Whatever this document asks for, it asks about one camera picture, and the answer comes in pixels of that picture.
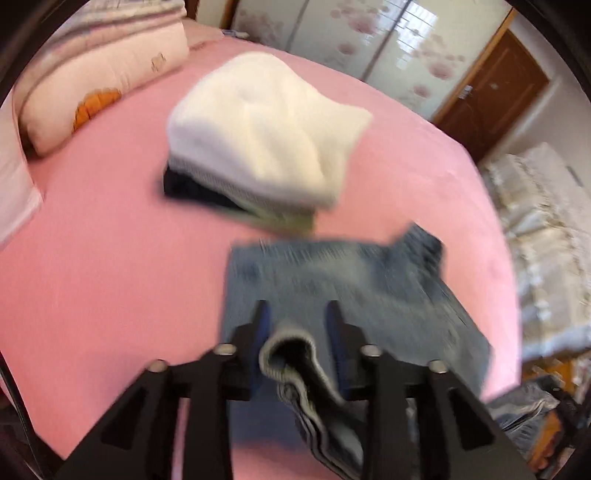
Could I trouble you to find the floral sliding-door wardrobe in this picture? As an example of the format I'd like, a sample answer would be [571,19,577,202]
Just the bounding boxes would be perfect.
[222,0,516,123]

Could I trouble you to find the blue denim jacket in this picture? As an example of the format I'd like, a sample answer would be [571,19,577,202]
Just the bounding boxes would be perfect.
[222,224,493,480]

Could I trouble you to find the brown wooden door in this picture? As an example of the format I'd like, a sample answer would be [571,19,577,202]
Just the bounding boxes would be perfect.
[431,30,553,163]

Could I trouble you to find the pink bed blanket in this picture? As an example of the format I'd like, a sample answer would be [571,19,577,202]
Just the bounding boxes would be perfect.
[0,18,525,480]

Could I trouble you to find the pink pillow with orange print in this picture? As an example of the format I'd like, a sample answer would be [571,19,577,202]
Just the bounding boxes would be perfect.
[14,0,190,158]

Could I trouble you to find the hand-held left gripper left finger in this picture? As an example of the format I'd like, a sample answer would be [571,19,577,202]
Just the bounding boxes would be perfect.
[53,300,269,480]

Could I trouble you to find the grey-blue cloth pile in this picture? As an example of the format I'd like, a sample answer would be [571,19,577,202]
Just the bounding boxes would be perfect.
[485,374,591,462]

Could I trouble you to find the dark folded garment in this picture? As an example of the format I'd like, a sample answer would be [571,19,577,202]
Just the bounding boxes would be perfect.
[163,165,242,211]

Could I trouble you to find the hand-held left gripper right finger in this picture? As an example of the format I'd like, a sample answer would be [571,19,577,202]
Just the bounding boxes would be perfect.
[325,300,541,480]

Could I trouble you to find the pink cartoon pillow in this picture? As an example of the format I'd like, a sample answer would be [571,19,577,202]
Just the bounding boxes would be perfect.
[0,106,45,250]

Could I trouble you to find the white folded sweater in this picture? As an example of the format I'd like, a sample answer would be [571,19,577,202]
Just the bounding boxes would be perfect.
[166,52,374,209]

